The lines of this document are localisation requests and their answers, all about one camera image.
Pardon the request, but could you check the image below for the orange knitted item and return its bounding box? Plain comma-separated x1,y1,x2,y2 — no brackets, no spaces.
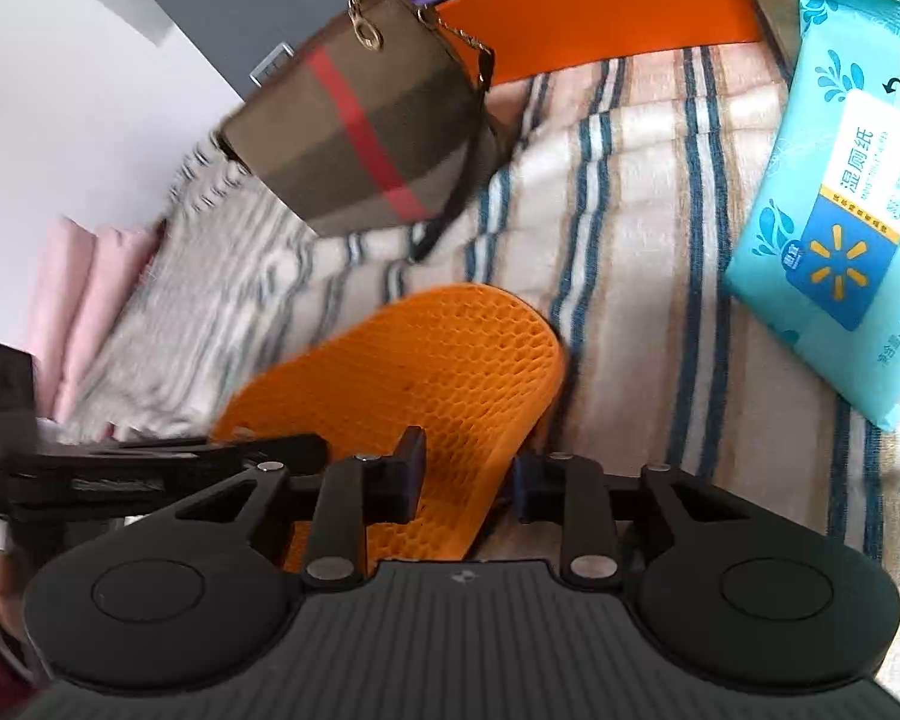
211,282,569,575

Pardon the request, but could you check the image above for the striped bedsheet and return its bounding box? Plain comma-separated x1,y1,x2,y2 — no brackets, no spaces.
67,41,900,691

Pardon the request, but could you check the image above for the white digital clock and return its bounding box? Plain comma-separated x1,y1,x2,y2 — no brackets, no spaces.
250,44,296,89

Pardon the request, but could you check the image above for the orange cardboard box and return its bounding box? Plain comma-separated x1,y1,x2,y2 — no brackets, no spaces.
433,0,767,89

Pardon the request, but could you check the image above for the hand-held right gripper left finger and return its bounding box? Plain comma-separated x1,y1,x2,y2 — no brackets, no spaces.
131,426,428,590

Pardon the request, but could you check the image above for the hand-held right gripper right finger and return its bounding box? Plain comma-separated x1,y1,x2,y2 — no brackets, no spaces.
511,453,827,587

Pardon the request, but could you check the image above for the pink folded cloth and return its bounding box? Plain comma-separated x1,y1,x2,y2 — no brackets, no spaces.
28,214,167,422

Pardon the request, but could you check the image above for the brown plaid zip pouch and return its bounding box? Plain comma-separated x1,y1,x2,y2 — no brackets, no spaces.
217,0,500,265

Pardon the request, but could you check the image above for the teal wet wipes packet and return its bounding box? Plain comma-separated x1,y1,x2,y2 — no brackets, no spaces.
722,0,900,434

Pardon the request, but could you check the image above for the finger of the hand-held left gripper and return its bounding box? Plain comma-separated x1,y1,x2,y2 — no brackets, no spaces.
34,431,332,522

